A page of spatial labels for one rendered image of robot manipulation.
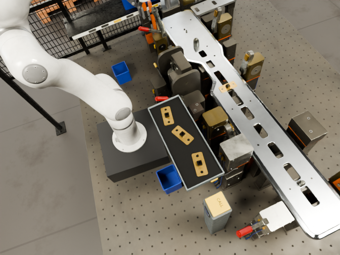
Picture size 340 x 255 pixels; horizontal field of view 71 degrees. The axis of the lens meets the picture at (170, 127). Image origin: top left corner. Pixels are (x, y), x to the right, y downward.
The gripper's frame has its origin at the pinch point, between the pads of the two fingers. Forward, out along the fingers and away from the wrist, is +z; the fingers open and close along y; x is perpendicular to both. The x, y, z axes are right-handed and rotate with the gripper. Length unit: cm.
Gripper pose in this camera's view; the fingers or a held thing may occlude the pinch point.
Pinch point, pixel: (155, 9)
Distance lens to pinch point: 90.1
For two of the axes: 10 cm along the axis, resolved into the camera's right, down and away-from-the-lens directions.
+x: -3.9, -7.7, 5.0
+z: 1.4, 4.9, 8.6
